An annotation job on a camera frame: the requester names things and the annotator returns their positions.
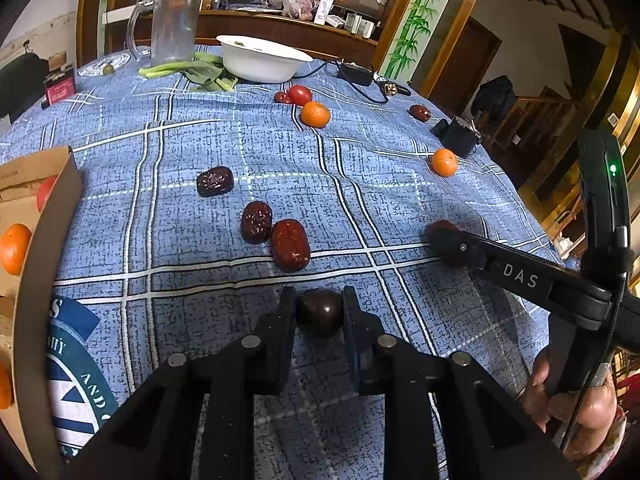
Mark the black backpack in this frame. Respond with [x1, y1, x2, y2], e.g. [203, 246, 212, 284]
[472, 75, 516, 116]

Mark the person's right hand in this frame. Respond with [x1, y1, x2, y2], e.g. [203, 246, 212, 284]
[522, 347, 619, 434]

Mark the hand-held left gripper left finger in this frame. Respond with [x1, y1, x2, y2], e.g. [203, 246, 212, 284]
[62, 286, 298, 480]

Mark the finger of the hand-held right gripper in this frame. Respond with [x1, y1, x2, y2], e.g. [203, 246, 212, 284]
[425, 222, 617, 332]

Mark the smooth dark plum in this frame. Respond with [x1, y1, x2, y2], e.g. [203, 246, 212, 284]
[296, 288, 345, 339]

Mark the tall white carton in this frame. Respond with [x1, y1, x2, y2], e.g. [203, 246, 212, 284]
[315, 0, 339, 26]

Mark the green leafy vegetable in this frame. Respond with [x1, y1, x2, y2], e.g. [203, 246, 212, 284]
[138, 51, 241, 92]

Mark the clear glass pitcher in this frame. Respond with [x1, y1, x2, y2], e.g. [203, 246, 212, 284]
[126, 0, 205, 67]

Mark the white bowl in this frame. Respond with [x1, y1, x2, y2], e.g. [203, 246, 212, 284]
[216, 35, 313, 83]

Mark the person's right forearm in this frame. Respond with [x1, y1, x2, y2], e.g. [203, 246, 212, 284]
[565, 405, 628, 480]

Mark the black sofa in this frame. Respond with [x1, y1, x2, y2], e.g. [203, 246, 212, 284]
[0, 52, 48, 121]

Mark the brown cardboard box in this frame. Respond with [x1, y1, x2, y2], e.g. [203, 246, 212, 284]
[0, 145, 83, 466]

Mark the black power adapter with cable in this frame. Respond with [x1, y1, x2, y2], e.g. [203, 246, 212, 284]
[295, 57, 392, 106]

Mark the orange tangerine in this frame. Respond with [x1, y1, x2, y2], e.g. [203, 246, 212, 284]
[0, 223, 32, 276]
[0, 360, 13, 410]
[300, 101, 332, 128]
[431, 148, 459, 178]

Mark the wooden sideboard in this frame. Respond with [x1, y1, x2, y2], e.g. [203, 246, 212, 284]
[102, 7, 381, 68]

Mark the bamboo painted door frame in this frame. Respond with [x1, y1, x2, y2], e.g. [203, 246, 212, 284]
[387, 0, 453, 78]

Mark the small black box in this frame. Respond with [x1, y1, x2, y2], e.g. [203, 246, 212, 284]
[431, 116, 482, 159]

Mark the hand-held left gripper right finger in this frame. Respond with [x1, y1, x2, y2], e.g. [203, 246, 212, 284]
[341, 285, 581, 480]

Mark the dark container with red label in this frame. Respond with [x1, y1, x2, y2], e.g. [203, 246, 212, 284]
[42, 65, 77, 108]

